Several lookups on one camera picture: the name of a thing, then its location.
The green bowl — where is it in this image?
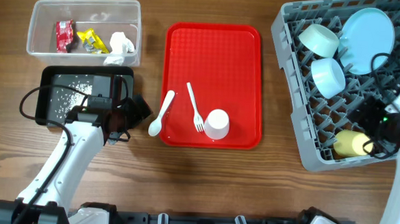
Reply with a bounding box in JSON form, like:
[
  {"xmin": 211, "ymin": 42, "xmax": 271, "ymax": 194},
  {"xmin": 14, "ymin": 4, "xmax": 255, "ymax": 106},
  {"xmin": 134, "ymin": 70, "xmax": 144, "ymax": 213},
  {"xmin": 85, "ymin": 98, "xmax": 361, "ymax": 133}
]
[{"xmin": 299, "ymin": 24, "xmax": 340, "ymax": 58}]

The yellow plastic cup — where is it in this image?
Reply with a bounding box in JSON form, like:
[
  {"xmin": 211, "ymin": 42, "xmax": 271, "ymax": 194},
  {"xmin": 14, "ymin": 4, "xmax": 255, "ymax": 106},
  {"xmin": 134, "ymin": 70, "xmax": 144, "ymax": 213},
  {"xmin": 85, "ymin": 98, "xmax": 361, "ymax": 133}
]
[{"xmin": 334, "ymin": 130, "xmax": 374, "ymax": 158}]

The white plastic spoon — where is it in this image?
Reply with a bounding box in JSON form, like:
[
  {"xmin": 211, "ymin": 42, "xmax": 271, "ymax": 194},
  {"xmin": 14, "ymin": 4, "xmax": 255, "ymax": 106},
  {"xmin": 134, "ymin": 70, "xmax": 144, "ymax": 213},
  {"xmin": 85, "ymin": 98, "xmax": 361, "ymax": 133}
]
[{"xmin": 148, "ymin": 90, "xmax": 175, "ymax": 136}]

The grey dishwasher rack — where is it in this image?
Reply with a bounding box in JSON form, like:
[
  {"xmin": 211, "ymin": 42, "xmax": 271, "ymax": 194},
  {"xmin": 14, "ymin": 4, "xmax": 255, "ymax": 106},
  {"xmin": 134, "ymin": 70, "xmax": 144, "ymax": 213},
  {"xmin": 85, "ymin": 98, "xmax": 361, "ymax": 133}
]
[{"xmin": 271, "ymin": 0, "xmax": 400, "ymax": 171}]

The light blue plate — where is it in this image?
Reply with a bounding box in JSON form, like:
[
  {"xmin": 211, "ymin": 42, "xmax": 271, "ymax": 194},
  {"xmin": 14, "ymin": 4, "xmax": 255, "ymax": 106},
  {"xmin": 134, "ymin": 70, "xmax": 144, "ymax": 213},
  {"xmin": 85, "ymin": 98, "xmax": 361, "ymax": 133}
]
[{"xmin": 338, "ymin": 8, "xmax": 395, "ymax": 75}]

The light blue bowl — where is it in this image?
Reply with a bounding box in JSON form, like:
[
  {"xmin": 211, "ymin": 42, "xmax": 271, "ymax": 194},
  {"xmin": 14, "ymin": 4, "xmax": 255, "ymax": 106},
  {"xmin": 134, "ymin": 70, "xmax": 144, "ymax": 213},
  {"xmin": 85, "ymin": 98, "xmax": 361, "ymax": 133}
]
[{"xmin": 311, "ymin": 58, "xmax": 346, "ymax": 99}]

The red serving tray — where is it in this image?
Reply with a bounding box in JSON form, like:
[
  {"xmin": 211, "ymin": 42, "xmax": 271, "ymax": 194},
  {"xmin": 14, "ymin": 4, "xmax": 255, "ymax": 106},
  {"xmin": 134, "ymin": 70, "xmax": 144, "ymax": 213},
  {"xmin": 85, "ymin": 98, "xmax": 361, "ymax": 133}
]
[{"xmin": 160, "ymin": 22, "xmax": 262, "ymax": 149}]

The black rectangular tray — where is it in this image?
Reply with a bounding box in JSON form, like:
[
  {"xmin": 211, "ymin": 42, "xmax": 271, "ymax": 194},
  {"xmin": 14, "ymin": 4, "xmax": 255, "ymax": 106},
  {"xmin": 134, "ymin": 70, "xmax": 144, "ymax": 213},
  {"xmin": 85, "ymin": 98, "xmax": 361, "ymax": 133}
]
[{"xmin": 35, "ymin": 65, "xmax": 134, "ymax": 125}]

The yellow snack wrapper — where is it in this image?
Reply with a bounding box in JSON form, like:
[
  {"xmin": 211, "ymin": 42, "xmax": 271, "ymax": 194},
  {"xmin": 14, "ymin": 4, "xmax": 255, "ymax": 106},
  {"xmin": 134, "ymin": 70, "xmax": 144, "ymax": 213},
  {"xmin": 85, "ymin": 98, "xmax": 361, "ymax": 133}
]
[{"xmin": 77, "ymin": 28, "xmax": 109, "ymax": 54}]

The white tissue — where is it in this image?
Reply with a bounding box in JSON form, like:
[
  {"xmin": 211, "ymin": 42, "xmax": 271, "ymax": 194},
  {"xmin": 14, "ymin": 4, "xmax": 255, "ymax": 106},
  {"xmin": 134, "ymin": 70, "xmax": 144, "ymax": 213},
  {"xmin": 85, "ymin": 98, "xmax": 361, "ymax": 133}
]
[{"xmin": 103, "ymin": 32, "xmax": 135, "ymax": 66}]

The clear plastic waste bin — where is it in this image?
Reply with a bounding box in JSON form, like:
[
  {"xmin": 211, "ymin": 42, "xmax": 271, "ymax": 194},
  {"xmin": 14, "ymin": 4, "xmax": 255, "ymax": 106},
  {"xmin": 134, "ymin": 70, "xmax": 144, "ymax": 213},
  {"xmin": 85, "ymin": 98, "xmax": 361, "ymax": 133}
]
[{"xmin": 26, "ymin": 0, "xmax": 143, "ymax": 67}]

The white plastic cup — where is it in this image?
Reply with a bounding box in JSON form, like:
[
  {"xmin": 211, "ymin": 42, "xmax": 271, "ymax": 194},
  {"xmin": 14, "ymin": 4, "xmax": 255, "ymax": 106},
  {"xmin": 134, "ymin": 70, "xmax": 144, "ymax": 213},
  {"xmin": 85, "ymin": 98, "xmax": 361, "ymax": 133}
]
[{"xmin": 204, "ymin": 109, "xmax": 229, "ymax": 140}]

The red snack wrapper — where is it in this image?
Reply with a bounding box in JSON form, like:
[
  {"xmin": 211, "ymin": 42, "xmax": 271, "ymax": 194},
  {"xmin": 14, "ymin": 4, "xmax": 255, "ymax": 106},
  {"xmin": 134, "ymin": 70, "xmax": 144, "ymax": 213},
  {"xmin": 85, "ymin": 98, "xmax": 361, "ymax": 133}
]
[{"xmin": 55, "ymin": 20, "xmax": 74, "ymax": 53}]

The white plastic fork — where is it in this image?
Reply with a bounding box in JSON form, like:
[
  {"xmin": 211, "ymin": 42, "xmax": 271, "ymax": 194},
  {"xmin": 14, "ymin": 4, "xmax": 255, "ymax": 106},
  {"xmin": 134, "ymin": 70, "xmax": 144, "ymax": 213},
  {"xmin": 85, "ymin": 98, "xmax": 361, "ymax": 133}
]
[{"xmin": 186, "ymin": 82, "xmax": 205, "ymax": 133}]

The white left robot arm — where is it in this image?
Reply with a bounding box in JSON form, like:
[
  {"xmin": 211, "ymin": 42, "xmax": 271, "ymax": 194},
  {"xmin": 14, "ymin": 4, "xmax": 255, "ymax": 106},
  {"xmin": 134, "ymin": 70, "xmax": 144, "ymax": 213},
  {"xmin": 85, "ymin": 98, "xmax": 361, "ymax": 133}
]
[{"xmin": 0, "ymin": 95, "xmax": 151, "ymax": 224}]

